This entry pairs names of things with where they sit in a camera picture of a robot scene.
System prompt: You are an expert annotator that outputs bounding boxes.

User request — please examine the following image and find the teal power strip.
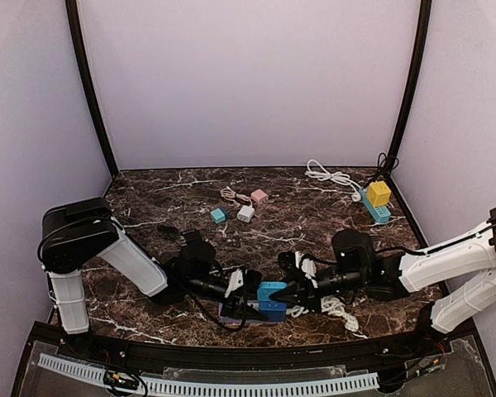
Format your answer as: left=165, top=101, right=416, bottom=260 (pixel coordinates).
left=359, top=189, right=391, bottom=224

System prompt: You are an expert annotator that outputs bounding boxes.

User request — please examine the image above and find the dark blue cube socket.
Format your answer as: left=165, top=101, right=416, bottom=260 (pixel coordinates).
left=259, top=301, right=288, bottom=323

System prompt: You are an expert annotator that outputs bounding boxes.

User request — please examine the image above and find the white cable of purple strip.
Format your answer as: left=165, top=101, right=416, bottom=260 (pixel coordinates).
left=284, top=295, right=360, bottom=332

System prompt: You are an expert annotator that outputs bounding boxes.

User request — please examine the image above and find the pink charger cube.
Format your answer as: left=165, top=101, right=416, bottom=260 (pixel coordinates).
left=250, top=189, right=269, bottom=204

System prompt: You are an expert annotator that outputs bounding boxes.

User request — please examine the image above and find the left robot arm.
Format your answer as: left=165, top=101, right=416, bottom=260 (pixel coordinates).
left=37, top=198, right=267, bottom=335

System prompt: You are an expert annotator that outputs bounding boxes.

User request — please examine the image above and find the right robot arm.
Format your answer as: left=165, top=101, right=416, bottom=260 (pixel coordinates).
left=270, top=208, right=496, bottom=334

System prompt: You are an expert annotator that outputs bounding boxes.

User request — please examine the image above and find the white charger cube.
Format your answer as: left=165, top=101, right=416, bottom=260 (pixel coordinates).
left=236, top=205, right=255, bottom=223

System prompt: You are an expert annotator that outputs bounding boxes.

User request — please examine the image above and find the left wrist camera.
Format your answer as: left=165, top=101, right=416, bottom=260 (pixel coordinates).
left=224, top=268, right=262, bottom=298

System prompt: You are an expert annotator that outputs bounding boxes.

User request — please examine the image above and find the small teal plug adapter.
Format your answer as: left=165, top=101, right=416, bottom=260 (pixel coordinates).
left=210, top=208, right=228, bottom=224

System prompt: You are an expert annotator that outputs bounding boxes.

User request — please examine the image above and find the black usb cable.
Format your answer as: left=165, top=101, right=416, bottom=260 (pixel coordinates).
left=371, top=151, right=400, bottom=183

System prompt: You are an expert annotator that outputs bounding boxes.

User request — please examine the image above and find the purple power strip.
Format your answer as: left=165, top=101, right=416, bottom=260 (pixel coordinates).
left=219, top=300, right=266, bottom=324

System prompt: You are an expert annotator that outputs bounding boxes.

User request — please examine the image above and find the yellow cube socket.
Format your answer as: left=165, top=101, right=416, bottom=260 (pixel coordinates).
left=366, top=181, right=392, bottom=208

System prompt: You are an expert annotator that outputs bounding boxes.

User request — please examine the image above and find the white slotted cable duct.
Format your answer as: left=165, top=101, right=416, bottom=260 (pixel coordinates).
left=37, top=353, right=379, bottom=396

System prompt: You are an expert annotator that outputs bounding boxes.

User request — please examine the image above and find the black plug adapter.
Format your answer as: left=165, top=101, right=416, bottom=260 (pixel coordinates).
left=156, top=224, right=203, bottom=246

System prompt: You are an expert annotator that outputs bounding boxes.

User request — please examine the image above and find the blue adapter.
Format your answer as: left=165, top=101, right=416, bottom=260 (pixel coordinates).
left=257, top=281, right=288, bottom=302

